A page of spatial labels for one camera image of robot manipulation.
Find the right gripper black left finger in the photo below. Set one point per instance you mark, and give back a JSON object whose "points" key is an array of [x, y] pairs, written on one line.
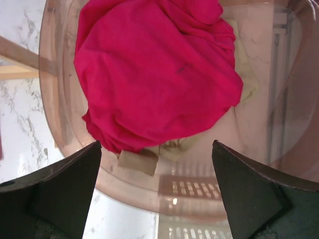
{"points": [[52, 202]]}

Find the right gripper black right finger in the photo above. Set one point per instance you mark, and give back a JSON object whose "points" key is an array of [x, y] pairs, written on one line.
{"points": [[262, 202]]}

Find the magenta t shirt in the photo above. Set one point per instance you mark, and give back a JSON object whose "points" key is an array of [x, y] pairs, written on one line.
{"points": [[154, 70]]}

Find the pink translucent laundry basket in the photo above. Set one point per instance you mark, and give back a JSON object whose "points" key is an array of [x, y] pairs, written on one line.
{"points": [[275, 123]]}

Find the wooden clothes rack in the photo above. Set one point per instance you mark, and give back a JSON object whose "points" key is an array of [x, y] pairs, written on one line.
{"points": [[23, 63]]}

